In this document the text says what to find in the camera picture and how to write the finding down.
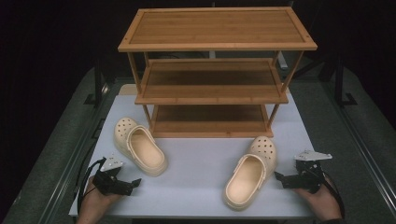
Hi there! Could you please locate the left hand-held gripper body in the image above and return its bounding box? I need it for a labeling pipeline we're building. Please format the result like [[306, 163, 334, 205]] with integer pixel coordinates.
[[92, 153, 134, 197]]

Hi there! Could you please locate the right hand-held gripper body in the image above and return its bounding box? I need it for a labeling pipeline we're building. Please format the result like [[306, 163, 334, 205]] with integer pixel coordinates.
[[286, 149, 333, 195]]

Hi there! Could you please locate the cream clog shoe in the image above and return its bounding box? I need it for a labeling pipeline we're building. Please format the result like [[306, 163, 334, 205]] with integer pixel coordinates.
[[112, 117, 169, 177], [221, 135, 278, 212]]

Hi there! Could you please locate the wooden three-tier shoe rack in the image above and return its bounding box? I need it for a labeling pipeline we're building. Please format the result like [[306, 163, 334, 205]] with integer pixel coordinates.
[[117, 7, 318, 139]]

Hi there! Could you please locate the person's left hand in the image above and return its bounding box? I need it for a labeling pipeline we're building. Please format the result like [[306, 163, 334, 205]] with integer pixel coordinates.
[[77, 175, 123, 219]]

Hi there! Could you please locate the person's right hand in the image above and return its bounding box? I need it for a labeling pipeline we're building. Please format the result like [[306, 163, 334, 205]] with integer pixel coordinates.
[[293, 176, 343, 222]]

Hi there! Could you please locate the black metal stand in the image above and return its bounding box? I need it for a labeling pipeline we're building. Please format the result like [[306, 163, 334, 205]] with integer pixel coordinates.
[[333, 58, 359, 107], [83, 58, 108, 107]]

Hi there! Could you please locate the black cable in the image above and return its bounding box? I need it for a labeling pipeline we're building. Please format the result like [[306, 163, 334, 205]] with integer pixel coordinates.
[[77, 157, 107, 217], [323, 176, 347, 219]]

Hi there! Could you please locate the metal frame rail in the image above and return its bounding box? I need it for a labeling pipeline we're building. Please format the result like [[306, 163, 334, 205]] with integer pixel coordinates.
[[36, 81, 114, 224], [321, 81, 396, 216]]

